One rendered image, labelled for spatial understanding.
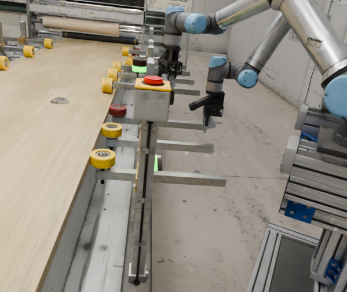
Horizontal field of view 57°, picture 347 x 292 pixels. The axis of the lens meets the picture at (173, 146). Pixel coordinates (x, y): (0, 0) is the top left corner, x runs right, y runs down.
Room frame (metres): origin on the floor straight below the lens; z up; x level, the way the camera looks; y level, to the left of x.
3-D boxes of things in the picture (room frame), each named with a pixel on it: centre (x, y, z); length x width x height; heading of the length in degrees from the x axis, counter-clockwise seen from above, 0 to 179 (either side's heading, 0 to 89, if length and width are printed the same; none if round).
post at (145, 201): (0.63, 0.05, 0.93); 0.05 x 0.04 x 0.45; 6
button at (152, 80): (0.63, 0.05, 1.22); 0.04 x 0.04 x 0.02
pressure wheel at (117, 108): (1.41, 0.28, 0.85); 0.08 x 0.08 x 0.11
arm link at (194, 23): (1.35, -0.02, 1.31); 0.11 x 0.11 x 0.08; 42
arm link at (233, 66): (1.45, -0.26, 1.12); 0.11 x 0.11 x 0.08; 6
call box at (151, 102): (0.63, 0.05, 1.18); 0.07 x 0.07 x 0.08; 6
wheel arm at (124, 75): (1.93, 0.17, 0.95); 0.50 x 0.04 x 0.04; 96
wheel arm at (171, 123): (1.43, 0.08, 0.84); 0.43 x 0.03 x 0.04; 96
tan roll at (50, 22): (3.67, 0.94, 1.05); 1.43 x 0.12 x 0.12; 96
